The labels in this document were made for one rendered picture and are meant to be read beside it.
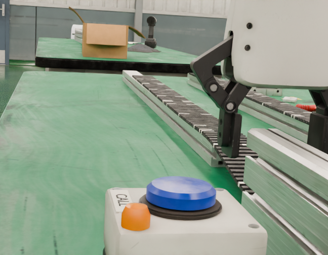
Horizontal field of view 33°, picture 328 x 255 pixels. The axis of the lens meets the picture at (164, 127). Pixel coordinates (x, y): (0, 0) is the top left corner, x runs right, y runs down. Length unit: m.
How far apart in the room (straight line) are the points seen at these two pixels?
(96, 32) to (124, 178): 1.98
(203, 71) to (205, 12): 11.31
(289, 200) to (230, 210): 0.06
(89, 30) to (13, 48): 8.88
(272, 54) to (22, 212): 0.25
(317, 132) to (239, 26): 0.13
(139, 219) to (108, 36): 2.28
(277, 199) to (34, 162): 0.34
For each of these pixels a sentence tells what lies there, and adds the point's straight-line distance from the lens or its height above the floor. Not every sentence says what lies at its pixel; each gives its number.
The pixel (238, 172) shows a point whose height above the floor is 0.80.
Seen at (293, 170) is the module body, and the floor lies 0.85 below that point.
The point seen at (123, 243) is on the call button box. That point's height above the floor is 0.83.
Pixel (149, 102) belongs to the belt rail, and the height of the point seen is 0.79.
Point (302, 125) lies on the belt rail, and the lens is 0.88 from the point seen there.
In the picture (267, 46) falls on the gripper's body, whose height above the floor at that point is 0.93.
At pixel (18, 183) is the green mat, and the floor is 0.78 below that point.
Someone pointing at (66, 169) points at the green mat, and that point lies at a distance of 0.62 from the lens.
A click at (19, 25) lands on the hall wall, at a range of 11.37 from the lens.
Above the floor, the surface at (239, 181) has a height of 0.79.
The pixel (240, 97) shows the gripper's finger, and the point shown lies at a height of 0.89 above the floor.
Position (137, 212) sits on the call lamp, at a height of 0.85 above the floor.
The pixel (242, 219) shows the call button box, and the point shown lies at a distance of 0.31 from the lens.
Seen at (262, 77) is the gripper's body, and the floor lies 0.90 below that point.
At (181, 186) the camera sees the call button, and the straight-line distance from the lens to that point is 0.31.
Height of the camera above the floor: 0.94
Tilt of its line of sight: 10 degrees down
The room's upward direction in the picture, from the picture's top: 3 degrees clockwise
